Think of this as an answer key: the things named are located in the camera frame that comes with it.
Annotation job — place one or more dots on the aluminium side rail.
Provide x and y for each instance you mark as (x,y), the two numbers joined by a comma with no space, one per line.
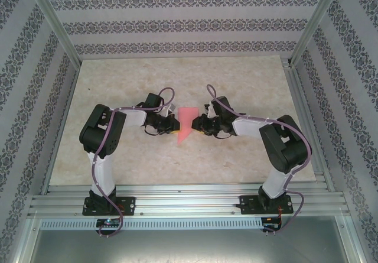
(60,127)
(299,91)

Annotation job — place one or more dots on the aluminium mounting rail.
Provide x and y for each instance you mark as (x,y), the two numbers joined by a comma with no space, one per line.
(183,204)

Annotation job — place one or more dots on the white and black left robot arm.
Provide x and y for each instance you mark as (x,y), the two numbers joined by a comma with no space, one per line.
(100,133)

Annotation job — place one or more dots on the aluminium lower frame beam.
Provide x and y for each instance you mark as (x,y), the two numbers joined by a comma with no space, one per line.
(28,242)
(351,242)

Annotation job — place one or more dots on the aluminium frame post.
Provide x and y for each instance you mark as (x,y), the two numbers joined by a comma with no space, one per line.
(55,20)
(316,20)

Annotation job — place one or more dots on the pink paper sheet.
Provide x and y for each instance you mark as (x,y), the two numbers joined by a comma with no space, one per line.
(186,118)

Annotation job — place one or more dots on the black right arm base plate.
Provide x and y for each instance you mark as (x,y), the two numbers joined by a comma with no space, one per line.
(248,201)

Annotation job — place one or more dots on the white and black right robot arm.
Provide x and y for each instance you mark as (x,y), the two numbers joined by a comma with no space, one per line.
(283,144)

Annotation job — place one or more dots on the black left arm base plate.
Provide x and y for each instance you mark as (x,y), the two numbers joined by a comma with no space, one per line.
(130,204)

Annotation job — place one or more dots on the grey sheet metal panel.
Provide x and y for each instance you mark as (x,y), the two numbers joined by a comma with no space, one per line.
(189,248)

